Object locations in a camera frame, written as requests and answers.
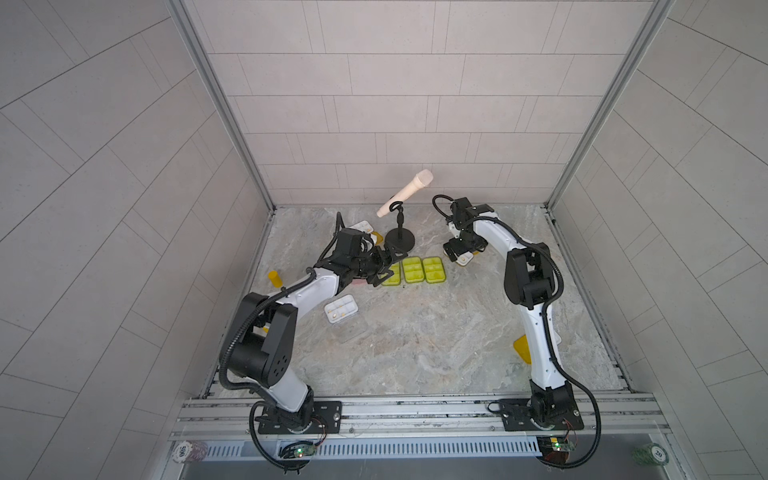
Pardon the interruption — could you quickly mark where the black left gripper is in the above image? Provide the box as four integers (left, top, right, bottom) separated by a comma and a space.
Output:
346, 243, 406, 287

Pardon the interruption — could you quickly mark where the green pillbox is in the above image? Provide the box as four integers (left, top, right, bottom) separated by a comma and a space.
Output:
381, 263, 402, 287
422, 257, 447, 284
401, 257, 425, 284

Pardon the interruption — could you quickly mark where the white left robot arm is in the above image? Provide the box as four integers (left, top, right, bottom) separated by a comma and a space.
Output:
218, 228, 408, 430

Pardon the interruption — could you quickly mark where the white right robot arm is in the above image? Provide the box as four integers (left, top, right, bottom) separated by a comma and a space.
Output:
432, 194, 589, 429

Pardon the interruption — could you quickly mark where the black microphone stand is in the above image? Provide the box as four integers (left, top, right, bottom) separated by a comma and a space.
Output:
384, 201, 415, 254

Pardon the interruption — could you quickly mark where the beige microphone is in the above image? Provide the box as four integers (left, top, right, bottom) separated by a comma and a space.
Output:
376, 169, 434, 218

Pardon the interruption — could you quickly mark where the clear pillbox white tray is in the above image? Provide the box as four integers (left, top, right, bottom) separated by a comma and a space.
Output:
323, 295, 368, 344

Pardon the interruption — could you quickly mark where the yellow pillbox left edge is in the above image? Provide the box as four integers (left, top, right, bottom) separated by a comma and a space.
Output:
268, 270, 283, 289

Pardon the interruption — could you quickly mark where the left green circuit board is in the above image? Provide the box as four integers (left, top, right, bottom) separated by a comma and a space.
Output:
279, 441, 318, 460

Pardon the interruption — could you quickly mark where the green circuit board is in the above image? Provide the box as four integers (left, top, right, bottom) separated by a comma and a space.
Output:
536, 436, 577, 465
279, 441, 318, 460

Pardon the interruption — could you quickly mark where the right green circuit board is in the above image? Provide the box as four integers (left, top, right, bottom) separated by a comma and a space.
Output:
536, 436, 577, 465

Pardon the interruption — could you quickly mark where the left round marker disc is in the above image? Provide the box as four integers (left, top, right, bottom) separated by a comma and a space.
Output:
171, 440, 209, 464

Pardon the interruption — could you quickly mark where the round marker disc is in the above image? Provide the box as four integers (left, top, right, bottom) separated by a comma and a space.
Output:
171, 440, 209, 464
632, 443, 669, 467

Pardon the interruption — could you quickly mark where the right round marker disc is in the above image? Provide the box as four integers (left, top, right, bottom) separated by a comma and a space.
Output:
632, 443, 669, 467

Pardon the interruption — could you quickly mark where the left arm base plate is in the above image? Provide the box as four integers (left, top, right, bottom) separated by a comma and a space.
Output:
254, 401, 343, 435

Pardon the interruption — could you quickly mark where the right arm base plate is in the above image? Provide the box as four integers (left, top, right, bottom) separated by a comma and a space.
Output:
490, 397, 584, 431

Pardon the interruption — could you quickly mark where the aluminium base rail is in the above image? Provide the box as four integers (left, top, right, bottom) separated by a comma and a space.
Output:
170, 389, 670, 442

